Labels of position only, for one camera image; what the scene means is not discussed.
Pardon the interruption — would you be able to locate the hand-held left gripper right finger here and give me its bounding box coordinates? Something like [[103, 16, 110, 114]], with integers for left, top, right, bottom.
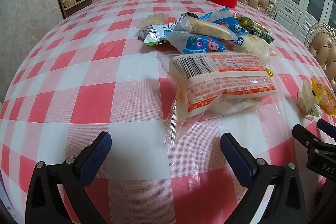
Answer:
[[220, 133, 307, 224]]

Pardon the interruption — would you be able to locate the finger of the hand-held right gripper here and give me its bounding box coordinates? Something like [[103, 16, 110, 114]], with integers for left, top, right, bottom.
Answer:
[[317, 118, 336, 139], [292, 124, 326, 154]]

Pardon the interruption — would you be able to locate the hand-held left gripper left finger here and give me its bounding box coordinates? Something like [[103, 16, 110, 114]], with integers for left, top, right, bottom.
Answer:
[[25, 132, 113, 224]]

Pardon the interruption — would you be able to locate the large clear bread packet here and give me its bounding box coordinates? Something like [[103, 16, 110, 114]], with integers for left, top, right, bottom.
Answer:
[[157, 52, 279, 145]]

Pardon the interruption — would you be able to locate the green white snack packet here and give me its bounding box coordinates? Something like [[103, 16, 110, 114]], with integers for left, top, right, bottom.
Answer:
[[138, 25, 174, 46]]

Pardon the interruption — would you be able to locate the yellow orange snack packet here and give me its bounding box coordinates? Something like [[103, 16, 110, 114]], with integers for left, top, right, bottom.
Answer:
[[311, 77, 336, 115]]

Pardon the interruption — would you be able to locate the cream snack packet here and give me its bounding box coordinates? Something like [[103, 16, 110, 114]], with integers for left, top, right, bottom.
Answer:
[[297, 81, 323, 121]]

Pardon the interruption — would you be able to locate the red white checked tablecloth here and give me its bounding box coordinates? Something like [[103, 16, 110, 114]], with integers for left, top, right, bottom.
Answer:
[[0, 0, 336, 224]]

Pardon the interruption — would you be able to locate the white bun packet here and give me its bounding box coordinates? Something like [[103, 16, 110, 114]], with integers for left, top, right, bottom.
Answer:
[[232, 34, 277, 56]]

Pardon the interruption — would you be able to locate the blue pig print packet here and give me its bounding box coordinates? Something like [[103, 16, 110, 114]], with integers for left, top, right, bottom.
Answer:
[[209, 10, 246, 42], [166, 31, 228, 54]]

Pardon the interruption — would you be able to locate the long pale biscuit packet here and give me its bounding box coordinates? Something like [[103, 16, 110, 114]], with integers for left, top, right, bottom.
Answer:
[[168, 17, 238, 41]]

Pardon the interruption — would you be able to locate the yellow green snack packet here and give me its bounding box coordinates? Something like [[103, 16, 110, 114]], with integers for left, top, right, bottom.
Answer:
[[232, 13, 263, 30]]

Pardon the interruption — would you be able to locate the clear cookie packet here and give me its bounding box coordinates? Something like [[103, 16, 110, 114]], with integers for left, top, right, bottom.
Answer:
[[136, 13, 168, 29]]

